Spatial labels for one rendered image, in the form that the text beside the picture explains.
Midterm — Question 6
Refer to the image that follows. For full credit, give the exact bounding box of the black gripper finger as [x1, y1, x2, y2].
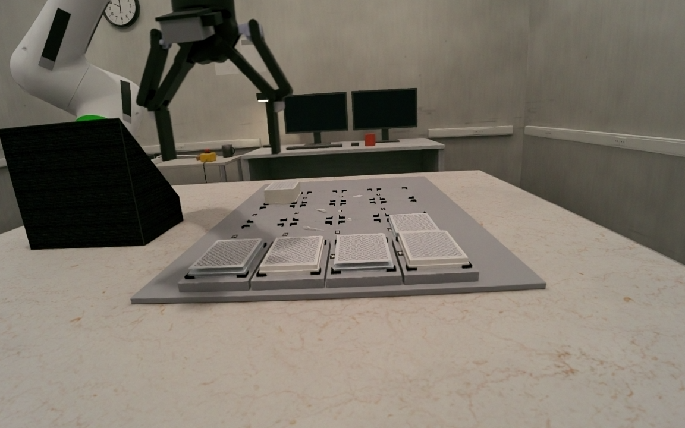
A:
[209, 18, 294, 155]
[137, 28, 198, 161]

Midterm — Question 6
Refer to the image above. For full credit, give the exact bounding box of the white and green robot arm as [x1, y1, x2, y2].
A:
[10, 0, 224, 138]

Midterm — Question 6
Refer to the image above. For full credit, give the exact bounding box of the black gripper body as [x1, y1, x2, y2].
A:
[172, 0, 242, 65]

